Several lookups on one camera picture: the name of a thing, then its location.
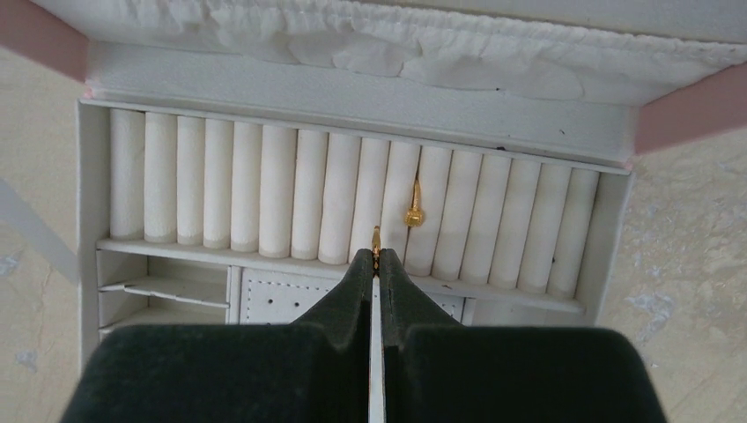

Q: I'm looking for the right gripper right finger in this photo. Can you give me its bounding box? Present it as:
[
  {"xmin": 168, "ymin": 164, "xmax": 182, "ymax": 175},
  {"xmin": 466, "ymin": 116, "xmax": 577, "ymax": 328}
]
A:
[{"xmin": 378, "ymin": 249, "xmax": 666, "ymax": 422}]

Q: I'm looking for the pink jewelry box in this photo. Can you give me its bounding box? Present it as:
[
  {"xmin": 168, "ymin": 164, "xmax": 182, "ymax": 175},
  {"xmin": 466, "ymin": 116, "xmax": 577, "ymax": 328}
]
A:
[{"xmin": 1, "ymin": 1, "xmax": 746, "ymax": 360}]

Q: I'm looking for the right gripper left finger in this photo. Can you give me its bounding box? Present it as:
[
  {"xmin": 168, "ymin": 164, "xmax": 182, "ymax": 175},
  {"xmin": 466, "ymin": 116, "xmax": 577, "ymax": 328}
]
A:
[{"xmin": 62, "ymin": 249, "xmax": 374, "ymax": 422}]

